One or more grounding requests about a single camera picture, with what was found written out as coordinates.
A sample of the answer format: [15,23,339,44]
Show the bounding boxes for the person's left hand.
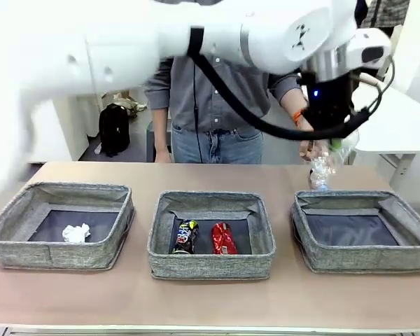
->
[297,116,318,163]

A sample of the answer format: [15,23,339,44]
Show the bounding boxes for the grey fabric basket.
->
[290,190,420,274]
[147,190,277,280]
[0,181,137,270]

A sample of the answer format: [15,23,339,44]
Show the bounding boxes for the black backpack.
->
[98,103,132,158]

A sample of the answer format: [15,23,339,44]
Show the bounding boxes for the hanging plaid coat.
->
[361,0,411,29]

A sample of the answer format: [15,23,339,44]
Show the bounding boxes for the white paper ball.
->
[62,223,92,244]

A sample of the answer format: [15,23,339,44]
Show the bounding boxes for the person's left forearm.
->
[279,88,308,115]

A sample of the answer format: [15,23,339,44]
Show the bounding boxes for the clear bottle with blue cap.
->
[307,167,330,192]

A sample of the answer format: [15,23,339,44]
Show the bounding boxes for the clear plastic cup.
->
[309,131,361,176]

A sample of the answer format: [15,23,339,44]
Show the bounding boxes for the crumpled bags on floor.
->
[104,90,148,113]

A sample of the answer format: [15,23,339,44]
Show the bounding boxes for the person's right forearm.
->
[153,107,170,152]

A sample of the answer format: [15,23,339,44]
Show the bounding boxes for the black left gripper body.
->
[299,69,357,132]

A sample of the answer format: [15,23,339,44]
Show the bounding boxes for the crushed red soda can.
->
[210,222,239,256]

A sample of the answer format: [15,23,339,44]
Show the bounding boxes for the thin black cord on shirt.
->
[192,62,202,162]

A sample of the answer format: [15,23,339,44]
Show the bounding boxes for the person in grey shirt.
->
[143,54,305,165]

